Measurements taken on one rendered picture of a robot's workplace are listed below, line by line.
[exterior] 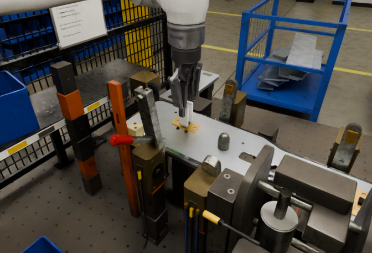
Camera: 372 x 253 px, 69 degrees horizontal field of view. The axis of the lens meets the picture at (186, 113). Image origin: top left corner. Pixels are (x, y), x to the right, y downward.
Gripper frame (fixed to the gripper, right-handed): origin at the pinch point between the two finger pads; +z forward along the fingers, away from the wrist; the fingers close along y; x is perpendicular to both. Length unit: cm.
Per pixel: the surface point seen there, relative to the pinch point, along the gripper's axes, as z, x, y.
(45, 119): 3.6, -35.8, 22.2
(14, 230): 37, -38, 41
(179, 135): 6.6, -0.5, 2.8
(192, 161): 6.2, 9.0, 10.0
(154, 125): -5.5, 1.8, 15.5
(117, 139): -8.0, 0.8, 25.9
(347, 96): 106, 36, -264
